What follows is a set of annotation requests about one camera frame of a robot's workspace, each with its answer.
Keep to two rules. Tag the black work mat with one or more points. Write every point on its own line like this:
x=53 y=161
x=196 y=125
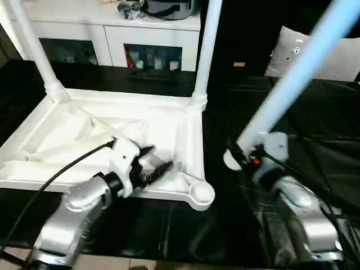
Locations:
x=315 y=135

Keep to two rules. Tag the grey cushion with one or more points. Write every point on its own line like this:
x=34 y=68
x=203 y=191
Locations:
x=343 y=62

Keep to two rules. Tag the white glass-door cabinet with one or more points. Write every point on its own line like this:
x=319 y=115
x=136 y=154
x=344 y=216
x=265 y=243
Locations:
x=84 y=28

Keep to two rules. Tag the black sofa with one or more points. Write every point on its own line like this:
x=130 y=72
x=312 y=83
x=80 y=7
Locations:
x=242 y=34

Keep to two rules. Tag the small tan label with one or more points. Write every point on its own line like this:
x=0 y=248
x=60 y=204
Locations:
x=239 y=64

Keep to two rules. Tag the white plastic table top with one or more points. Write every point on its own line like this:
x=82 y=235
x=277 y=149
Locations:
x=67 y=129

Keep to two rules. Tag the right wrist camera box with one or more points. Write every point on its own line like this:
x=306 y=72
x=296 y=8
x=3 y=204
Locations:
x=274 y=147

